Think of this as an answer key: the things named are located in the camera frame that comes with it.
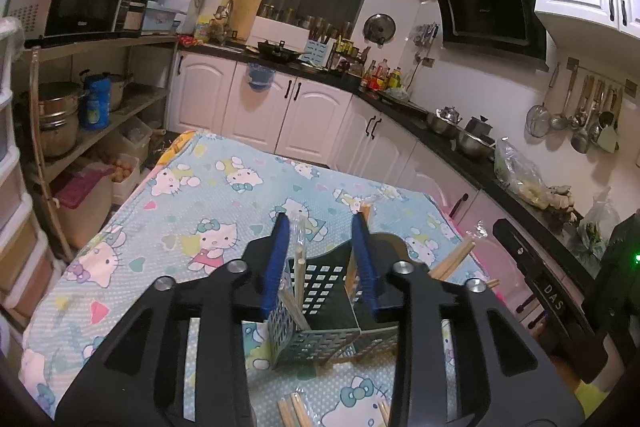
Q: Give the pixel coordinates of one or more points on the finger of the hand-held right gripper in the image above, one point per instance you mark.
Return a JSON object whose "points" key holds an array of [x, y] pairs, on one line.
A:
{"points": [[517, 252]]}

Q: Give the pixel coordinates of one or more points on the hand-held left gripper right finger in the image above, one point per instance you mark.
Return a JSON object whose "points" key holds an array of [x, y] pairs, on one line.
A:
{"points": [[365, 267]]}

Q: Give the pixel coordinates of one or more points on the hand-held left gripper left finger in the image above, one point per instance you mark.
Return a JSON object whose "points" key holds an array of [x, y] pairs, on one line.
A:
{"points": [[277, 267]]}

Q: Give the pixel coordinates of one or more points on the wooden chopstick pair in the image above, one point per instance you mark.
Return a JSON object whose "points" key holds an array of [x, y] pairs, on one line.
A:
{"points": [[299, 272]]}

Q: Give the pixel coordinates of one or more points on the bunch of wooden chopsticks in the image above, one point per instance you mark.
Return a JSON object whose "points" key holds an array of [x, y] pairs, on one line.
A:
{"points": [[450, 259]]}

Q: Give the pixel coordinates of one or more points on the green plastic utensil holder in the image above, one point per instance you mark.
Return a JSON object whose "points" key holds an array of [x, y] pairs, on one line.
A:
{"points": [[320, 339]]}

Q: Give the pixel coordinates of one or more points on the row of hanging kitchen utensils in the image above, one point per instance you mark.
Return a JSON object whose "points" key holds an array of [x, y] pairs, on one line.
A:
{"points": [[580, 117]]}

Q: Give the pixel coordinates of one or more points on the ginger root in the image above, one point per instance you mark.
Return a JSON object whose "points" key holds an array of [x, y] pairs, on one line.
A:
{"points": [[561, 199]]}

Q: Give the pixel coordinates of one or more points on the clear plastic bag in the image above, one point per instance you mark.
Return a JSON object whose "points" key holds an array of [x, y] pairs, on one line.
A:
{"points": [[520, 177]]}

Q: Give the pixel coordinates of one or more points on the plastic bag of greens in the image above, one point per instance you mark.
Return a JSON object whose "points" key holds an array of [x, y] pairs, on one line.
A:
{"points": [[597, 227]]}

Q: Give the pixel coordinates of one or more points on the cartoon cat printed blanket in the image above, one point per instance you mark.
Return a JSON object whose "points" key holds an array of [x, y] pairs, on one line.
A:
{"points": [[200, 187]]}

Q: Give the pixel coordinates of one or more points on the steel cooking pot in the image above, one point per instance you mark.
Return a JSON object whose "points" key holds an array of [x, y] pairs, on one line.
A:
{"points": [[475, 142]]}

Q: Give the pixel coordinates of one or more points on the steel kettle pot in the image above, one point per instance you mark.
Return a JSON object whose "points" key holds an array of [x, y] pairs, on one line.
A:
{"points": [[448, 121]]}

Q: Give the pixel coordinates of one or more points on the white base cabinets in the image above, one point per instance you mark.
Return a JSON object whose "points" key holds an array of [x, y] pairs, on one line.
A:
{"points": [[320, 112]]}

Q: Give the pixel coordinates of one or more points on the white bin of eggs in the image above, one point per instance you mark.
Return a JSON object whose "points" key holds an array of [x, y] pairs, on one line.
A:
{"points": [[120, 172]]}

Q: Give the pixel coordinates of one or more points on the blue hanging bin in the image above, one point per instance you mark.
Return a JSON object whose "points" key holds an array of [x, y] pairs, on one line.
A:
{"points": [[261, 77]]}

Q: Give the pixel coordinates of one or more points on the group of condiment bottles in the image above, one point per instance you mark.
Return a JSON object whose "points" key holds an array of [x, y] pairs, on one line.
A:
{"points": [[385, 77]]}

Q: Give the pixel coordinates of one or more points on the pink lidded container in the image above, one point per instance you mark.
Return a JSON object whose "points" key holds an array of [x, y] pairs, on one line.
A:
{"points": [[82, 202]]}

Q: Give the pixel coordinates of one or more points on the black wok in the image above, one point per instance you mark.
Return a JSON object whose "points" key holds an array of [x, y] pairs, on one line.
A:
{"points": [[280, 52]]}

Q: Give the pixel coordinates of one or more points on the blue knife holder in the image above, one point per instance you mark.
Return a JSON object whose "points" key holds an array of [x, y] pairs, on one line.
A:
{"points": [[319, 54]]}

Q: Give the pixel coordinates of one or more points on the white rectangular box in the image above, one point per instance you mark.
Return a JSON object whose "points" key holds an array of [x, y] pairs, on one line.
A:
{"points": [[280, 29]]}

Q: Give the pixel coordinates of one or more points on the hanging pot lid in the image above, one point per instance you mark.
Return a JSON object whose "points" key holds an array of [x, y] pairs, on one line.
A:
{"points": [[379, 28]]}

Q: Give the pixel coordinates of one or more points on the black range hood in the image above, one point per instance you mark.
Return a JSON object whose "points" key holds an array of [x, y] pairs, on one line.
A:
{"points": [[490, 12]]}

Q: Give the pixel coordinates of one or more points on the blue canister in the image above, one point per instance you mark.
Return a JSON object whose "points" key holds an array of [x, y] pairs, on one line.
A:
{"points": [[96, 104]]}

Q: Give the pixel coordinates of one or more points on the wooden cutting board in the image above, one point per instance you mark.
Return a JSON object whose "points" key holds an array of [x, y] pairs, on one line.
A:
{"points": [[245, 9]]}

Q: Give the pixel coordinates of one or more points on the stacked steel pot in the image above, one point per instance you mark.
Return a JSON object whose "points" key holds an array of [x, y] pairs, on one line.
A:
{"points": [[57, 117]]}

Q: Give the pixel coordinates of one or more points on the plastic drawer tower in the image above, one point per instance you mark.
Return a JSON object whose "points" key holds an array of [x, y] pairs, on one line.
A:
{"points": [[15, 207]]}

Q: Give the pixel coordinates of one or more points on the light blue container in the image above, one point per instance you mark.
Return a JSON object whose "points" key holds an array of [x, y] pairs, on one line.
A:
{"points": [[162, 19]]}

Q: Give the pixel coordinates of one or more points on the metal shelf rack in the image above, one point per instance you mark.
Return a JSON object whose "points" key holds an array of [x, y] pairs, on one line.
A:
{"points": [[115, 44]]}

